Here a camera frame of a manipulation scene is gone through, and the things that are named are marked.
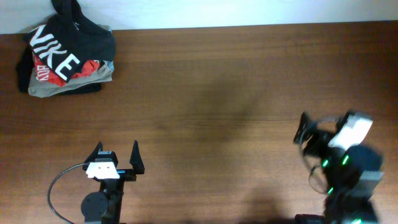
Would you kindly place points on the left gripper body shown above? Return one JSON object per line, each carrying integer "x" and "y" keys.
{"x": 127, "y": 174}

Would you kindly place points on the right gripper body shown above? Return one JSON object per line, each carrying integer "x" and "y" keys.
{"x": 319, "y": 144}

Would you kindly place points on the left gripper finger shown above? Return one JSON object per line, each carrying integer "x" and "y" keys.
{"x": 93, "y": 155}
{"x": 136, "y": 159}

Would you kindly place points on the dark green t-shirt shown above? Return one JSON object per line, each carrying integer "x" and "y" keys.
{"x": 68, "y": 39}

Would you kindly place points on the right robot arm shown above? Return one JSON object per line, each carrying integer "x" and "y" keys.
{"x": 332, "y": 150}

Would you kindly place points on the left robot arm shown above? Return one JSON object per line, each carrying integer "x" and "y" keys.
{"x": 104, "y": 206}

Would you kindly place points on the olive grey folded garment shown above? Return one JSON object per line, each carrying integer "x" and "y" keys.
{"x": 45, "y": 83}

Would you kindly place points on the black folded garment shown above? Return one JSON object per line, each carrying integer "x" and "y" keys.
{"x": 24, "y": 69}

